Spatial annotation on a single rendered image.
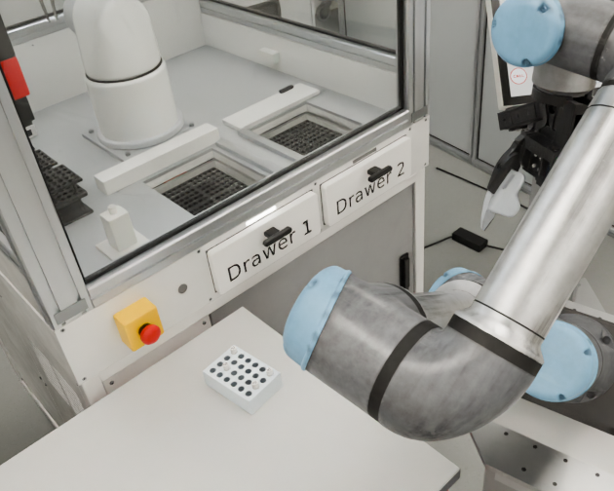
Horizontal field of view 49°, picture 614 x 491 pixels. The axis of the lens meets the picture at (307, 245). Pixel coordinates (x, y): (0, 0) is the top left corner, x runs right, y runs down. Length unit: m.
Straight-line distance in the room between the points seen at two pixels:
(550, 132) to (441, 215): 2.11
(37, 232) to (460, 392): 0.75
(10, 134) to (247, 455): 0.64
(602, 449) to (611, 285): 1.54
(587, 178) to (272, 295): 1.02
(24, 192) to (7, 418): 1.51
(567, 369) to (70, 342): 0.84
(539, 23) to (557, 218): 0.20
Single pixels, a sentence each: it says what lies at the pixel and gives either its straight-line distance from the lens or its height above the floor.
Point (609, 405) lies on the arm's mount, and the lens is 1.25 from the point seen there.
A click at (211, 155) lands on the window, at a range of 1.30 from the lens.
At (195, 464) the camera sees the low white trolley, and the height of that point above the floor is 0.76.
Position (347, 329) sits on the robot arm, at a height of 1.26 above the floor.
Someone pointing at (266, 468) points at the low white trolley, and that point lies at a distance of 1.19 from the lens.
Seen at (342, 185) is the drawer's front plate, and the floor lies 0.91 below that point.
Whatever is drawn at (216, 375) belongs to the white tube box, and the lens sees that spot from 1.29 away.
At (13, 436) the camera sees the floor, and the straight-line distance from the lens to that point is 2.47.
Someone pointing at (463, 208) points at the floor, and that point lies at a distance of 3.04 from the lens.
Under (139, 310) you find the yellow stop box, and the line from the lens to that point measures 1.29.
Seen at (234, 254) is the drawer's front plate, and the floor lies 0.90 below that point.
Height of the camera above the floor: 1.73
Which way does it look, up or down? 37 degrees down
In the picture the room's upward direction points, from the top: 7 degrees counter-clockwise
